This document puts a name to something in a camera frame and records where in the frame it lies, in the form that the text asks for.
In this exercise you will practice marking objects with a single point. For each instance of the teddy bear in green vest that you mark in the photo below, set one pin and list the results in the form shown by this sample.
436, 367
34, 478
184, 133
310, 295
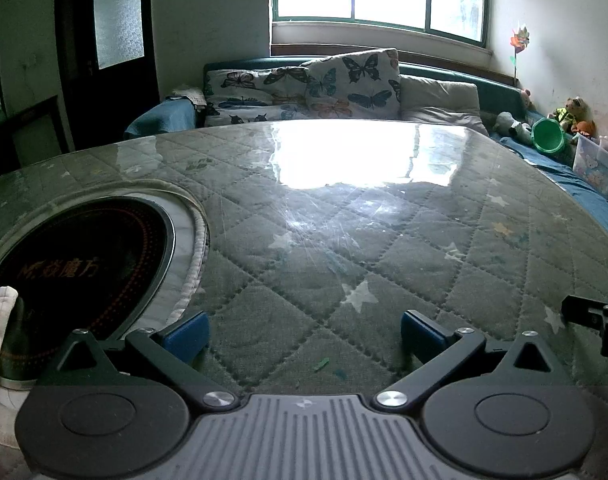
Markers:
570, 112

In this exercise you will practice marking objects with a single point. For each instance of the grey plush toy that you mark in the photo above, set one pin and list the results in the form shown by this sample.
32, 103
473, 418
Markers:
511, 125

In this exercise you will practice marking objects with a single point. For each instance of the long butterfly print pillow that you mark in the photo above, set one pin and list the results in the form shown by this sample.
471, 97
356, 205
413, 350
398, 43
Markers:
254, 85
254, 115

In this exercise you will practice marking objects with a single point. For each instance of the plain white pillow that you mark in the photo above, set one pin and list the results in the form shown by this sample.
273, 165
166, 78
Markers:
434, 100

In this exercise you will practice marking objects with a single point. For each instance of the square butterfly print pillow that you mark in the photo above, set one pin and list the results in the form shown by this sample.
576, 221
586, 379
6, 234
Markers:
354, 85

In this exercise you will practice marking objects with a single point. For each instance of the pale cloth on sofa armrest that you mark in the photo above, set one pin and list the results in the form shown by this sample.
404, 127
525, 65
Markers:
186, 96

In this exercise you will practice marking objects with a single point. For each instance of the colourful pinwheel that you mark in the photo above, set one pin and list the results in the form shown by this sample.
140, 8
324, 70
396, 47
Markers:
519, 40

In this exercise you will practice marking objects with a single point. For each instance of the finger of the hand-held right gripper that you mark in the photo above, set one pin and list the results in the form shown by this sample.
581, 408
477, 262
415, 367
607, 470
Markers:
584, 310

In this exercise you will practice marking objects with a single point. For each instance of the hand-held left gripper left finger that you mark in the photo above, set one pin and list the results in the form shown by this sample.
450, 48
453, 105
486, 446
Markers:
186, 335

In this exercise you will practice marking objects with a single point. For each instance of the blue covered sofa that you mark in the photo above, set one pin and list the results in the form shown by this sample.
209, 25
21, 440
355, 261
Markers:
158, 117

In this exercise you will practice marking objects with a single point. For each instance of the orange plush toy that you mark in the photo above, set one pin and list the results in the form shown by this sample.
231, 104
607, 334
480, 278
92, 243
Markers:
585, 128

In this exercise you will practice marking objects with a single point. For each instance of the grey quilted star table cover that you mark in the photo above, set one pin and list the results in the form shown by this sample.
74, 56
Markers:
384, 240

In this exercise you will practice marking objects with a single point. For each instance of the dark wooden cabinet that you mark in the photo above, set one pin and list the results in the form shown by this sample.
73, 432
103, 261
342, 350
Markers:
28, 135

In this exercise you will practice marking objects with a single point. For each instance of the round black induction cooktop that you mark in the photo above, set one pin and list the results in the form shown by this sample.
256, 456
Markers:
83, 240

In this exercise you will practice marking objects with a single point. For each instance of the dark door with frosted glass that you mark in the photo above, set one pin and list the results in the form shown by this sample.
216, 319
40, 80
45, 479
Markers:
113, 100

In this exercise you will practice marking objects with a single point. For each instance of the pink plush toy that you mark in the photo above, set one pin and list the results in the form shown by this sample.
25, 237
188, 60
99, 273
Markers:
525, 97

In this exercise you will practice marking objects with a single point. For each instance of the clear plastic storage box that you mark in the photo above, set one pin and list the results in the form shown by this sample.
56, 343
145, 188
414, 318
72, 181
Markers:
599, 170

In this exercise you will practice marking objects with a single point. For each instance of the green paper scrap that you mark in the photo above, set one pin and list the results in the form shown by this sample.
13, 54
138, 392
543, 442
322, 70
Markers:
322, 365

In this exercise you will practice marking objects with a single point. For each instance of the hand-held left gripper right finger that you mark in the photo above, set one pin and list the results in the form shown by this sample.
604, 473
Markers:
424, 335

